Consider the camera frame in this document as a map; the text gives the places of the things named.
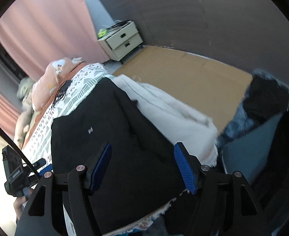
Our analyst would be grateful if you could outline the black button shirt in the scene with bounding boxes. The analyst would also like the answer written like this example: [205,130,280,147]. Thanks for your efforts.
[51,78,185,234]

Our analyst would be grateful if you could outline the person left hand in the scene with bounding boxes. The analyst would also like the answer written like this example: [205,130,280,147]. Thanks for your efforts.
[13,196,28,220]

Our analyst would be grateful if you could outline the patterned bed quilt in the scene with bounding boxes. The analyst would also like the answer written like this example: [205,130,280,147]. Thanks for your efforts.
[21,63,116,236]

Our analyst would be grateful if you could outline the folded beige blanket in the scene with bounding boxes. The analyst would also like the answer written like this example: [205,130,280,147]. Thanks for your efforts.
[112,75,218,167]

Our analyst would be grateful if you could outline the pink curtain left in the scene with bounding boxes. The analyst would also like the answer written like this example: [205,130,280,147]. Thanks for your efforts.
[0,93,20,138]

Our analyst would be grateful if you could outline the pink curtain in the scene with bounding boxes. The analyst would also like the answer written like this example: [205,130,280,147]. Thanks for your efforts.
[0,93,20,138]
[0,0,109,80]

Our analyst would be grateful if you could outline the brown cardboard sheet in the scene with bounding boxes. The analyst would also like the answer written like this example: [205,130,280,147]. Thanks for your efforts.
[114,46,252,131]

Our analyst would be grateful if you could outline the beige shark plush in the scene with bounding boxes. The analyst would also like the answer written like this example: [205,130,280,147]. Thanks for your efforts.
[14,77,35,148]

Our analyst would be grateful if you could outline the pink plush pillow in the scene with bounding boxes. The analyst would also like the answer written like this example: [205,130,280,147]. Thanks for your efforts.
[31,58,83,111]

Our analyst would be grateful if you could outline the person patterned trouser legs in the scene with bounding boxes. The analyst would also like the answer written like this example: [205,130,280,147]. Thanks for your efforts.
[144,68,289,236]

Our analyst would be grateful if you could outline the cream bedside cabinet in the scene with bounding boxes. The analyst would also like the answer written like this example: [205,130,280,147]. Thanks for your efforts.
[97,21,143,61]

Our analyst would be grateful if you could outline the pink curtain right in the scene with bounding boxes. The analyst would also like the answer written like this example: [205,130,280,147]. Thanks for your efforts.
[0,0,109,80]

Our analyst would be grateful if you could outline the black cable bundle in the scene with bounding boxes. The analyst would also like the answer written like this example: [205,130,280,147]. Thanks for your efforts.
[51,79,72,109]

